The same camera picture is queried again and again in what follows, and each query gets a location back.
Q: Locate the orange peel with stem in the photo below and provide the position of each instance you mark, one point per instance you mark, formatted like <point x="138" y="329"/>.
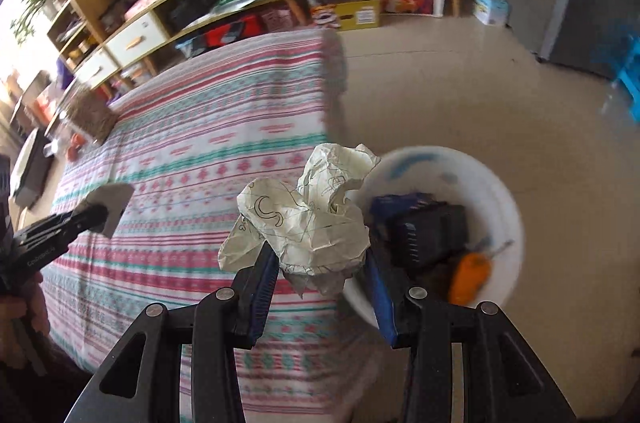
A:
<point x="471" y="274"/>

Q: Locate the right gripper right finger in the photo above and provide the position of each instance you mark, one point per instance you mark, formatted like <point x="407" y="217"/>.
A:
<point x="503" y="379"/>

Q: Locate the blue plastic stool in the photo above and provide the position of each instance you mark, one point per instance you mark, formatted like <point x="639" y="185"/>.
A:
<point x="622" y="57"/>

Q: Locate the white paper ball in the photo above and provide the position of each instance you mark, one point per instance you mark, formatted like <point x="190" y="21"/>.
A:
<point x="316" y="231"/>

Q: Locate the black plastic seedling tray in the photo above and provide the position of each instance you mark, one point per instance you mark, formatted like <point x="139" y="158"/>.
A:
<point x="420" y="237"/>

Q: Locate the patterned woven tablecloth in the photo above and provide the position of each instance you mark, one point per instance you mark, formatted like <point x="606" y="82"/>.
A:
<point x="188" y="142"/>

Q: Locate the blue white carton box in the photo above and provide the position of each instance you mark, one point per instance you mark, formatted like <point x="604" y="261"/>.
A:
<point x="491" y="12"/>

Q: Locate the yellow cardboard box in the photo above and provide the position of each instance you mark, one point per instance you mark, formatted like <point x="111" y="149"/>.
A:
<point x="358" y="15"/>

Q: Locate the white crate with toys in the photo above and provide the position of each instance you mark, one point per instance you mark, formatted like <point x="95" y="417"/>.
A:
<point x="432" y="8"/>

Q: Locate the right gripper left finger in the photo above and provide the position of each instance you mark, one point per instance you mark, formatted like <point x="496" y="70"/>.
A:
<point x="139" y="379"/>

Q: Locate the white plastic trash basin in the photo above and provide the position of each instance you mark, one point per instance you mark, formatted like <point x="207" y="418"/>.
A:
<point x="420" y="175"/>

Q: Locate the bag of tomatoes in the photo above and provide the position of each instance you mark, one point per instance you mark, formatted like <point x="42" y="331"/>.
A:
<point x="73" y="142"/>

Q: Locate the beige striped wrapper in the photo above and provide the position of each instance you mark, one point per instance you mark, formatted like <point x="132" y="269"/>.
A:
<point x="110" y="202"/>

